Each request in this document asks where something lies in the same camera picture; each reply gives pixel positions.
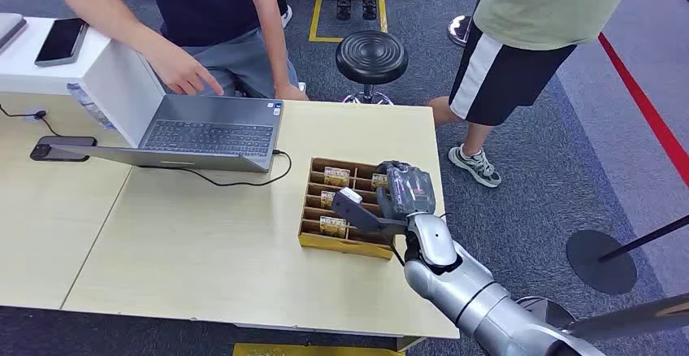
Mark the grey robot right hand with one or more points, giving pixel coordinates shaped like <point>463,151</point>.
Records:
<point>410,192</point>

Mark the seated person's right hand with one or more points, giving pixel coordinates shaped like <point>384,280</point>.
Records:
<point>180,71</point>

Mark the seated person's left hand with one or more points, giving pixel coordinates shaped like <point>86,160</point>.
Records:
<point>289,93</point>

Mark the hotel key card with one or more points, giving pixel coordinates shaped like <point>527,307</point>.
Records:
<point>337,176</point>
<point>378,181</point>
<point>327,199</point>
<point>333,227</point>

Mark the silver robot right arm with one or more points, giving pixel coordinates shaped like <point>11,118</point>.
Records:
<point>473,294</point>

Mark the seated person's left forearm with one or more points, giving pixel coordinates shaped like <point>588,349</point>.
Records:
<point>274,46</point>

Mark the seated person's right forearm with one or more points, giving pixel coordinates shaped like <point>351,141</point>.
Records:
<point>116,28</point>

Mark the seated person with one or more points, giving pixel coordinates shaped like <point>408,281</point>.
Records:
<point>210,3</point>

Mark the wooden card organiser box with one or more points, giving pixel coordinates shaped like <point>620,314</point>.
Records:
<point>328,243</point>

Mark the standing person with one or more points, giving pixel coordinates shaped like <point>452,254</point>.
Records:
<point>516,30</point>

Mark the white box cabinet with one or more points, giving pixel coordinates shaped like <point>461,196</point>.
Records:
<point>121,95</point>

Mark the grey open laptop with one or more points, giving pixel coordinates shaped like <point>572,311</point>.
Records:
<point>210,137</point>

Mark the black round stool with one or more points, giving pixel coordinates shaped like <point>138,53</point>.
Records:
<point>371,57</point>

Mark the black phone with silver rim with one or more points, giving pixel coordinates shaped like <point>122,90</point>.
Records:
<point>61,41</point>

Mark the stanchion with chrome base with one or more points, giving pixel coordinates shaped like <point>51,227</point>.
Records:
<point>635,318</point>
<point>460,30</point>

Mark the grey closed tablet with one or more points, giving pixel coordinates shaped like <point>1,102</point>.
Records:
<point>9,26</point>

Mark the stanchion with black base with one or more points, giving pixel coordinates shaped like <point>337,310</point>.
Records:
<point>600,262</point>

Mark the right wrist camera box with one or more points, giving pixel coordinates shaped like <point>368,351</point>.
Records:
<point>356,213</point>

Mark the black phone with camera bump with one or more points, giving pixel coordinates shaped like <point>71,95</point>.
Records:
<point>64,143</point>

